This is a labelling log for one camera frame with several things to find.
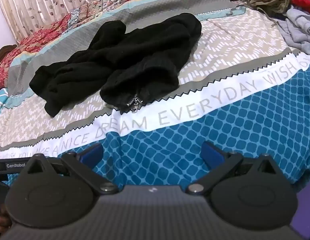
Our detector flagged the floral patchwork quilt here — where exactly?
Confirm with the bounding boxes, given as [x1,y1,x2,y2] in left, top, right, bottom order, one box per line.
[0,0,244,93]

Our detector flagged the black pants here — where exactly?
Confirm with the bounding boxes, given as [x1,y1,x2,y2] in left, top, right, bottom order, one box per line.
[29,13,202,117]

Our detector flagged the person's left hand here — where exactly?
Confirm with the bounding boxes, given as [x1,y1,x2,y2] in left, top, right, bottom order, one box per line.
[0,204,12,234]

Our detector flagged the carved wooden headboard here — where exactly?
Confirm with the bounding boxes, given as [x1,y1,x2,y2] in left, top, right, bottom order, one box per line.
[0,44,18,65]

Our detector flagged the teal lattice pillow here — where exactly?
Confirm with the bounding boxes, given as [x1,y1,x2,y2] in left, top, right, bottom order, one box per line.
[0,89,9,115]

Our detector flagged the red cloth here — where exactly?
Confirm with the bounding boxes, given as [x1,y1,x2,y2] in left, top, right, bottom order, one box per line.
[291,0,310,13]

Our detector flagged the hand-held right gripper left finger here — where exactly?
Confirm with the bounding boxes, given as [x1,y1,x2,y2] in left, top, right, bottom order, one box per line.
[27,144,118,195]

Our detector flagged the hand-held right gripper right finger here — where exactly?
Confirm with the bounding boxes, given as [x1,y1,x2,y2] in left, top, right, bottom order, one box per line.
[186,141,278,195]

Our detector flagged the grey garment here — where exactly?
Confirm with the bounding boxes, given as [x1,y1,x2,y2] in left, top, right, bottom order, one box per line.
[277,8,310,55]

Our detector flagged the beige leaf print curtain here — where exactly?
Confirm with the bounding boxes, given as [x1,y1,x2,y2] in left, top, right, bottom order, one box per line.
[0,0,168,45]

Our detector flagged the printed patterned bedsheet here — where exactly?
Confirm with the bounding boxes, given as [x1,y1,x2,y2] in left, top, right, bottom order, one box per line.
[0,0,310,188]

